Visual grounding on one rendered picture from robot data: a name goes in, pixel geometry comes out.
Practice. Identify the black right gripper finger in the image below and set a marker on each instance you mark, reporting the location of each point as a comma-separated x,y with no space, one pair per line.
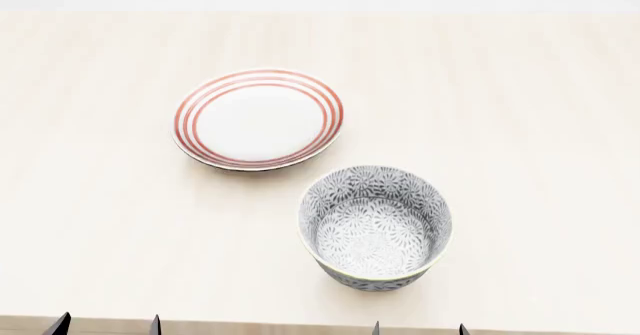
376,329
464,331

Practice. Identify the grey floral patterned bowl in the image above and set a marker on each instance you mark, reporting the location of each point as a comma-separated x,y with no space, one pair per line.
374,233

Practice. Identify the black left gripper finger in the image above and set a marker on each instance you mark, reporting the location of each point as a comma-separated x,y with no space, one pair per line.
58,326
155,326

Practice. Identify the white plate with red rings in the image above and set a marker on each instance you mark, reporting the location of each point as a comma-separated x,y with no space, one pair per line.
258,123

